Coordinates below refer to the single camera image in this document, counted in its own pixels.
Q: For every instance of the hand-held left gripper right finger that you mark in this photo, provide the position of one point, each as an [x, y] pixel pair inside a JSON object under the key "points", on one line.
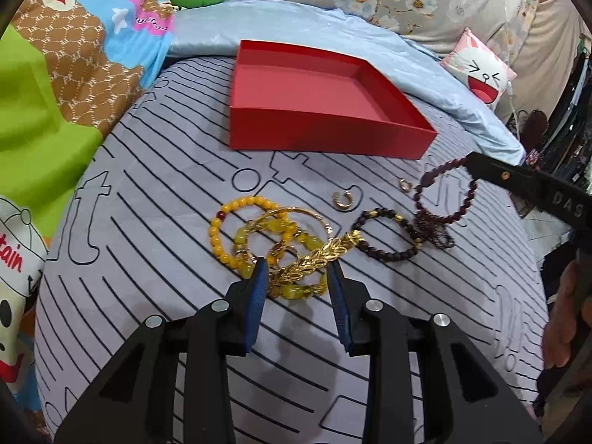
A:
{"points": [[340, 305]]}

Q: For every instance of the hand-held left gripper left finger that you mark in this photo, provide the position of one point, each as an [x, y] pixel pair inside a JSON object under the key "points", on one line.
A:
{"points": [[256, 296]]}

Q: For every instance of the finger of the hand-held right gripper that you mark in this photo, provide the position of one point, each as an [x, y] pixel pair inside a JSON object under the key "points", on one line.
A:
{"points": [[518, 178]]}

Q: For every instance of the gold bangle with yellow stones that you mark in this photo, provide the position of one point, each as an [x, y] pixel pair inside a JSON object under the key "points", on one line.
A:
{"points": [[277, 227]]}

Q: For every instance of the gold hoop earring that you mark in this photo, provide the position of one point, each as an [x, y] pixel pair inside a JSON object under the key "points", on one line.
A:
{"points": [[341, 205]]}

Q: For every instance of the red cardboard box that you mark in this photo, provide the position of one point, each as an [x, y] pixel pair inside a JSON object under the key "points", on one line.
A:
{"points": [[323, 97]]}

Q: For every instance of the person's right hand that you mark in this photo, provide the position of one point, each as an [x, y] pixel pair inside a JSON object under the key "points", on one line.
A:
{"points": [[566, 333]]}

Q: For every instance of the dark wooden chair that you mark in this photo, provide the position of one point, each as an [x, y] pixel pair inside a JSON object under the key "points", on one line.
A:
{"points": [[536, 127]]}

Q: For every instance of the dark hanging clothes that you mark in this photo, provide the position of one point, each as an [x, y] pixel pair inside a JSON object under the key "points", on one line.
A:
{"points": [[576, 115]]}

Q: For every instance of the white rabbit face cushion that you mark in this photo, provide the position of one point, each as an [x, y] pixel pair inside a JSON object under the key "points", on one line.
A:
{"points": [[483, 71]]}

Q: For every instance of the grey striped bedsheet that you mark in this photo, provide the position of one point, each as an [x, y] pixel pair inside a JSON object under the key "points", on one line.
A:
{"points": [[162, 222]]}

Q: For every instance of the beige cloth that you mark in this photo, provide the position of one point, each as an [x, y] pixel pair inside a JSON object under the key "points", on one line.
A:
{"points": [[555, 46]]}

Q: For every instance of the light blue satin blanket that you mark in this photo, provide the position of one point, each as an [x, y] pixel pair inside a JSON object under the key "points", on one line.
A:
{"points": [[416, 64]]}

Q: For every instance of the colourful cartoon printed blanket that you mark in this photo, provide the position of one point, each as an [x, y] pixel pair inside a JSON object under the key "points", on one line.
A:
{"points": [[69, 78]]}

